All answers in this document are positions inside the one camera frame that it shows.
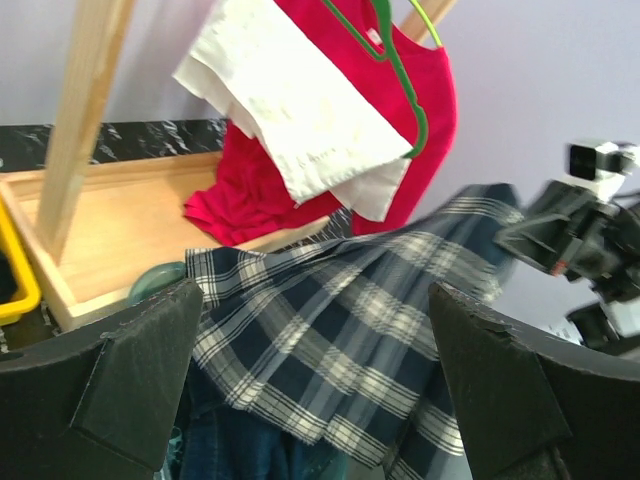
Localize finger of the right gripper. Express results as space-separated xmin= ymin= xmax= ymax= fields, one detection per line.
xmin=495 ymin=180 xmax=598 ymax=273

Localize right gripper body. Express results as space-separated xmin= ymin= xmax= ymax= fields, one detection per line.
xmin=547 ymin=200 xmax=639 ymax=280

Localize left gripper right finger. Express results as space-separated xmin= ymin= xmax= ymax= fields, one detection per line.
xmin=429 ymin=284 xmax=639 ymax=479

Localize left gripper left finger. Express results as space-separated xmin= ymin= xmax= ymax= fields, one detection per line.
xmin=1 ymin=280 xmax=203 ymax=479

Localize blue denim skirt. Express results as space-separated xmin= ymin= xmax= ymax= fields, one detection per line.
xmin=179 ymin=371 xmax=347 ymax=479

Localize navy plaid skirt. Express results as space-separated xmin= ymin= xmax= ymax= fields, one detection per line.
xmin=185 ymin=183 xmax=522 ymax=479

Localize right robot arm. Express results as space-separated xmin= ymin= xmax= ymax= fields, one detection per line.
xmin=495 ymin=181 xmax=639 ymax=356

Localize lime green hanger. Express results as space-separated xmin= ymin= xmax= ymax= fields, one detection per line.
xmin=408 ymin=0 xmax=443 ymax=47

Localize dark green hanger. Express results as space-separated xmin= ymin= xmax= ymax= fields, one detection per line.
xmin=322 ymin=0 xmax=428 ymax=159

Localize yellow plastic tray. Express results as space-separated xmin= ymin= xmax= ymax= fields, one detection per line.
xmin=1 ymin=202 xmax=41 ymax=326

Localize teal transparent basin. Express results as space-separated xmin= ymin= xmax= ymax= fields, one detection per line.
xmin=128 ymin=262 xmax=186 ymax=305

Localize wooden clothes rack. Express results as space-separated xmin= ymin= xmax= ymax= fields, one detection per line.
xmin=1 ymin=1 xmax=448 ymax=331

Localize red shirt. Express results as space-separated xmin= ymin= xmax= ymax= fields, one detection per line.
xmin=174 ymin=1 xmax=457 ymax=246

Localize white garment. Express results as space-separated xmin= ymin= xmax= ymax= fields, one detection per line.
xmin=174 ymin=1 xmax=410 ymax=222

